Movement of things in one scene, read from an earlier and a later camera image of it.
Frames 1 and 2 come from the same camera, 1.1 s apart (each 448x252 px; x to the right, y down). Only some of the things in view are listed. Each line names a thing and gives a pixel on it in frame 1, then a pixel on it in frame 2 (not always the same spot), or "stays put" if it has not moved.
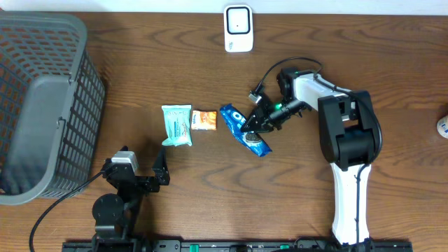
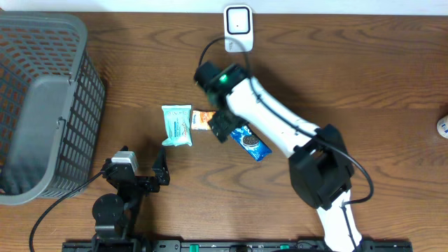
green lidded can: (442, 126) stays put
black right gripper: (266, 123) to (221, 128)
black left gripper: (159, 173) stays put
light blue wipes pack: (178, 124) stays put
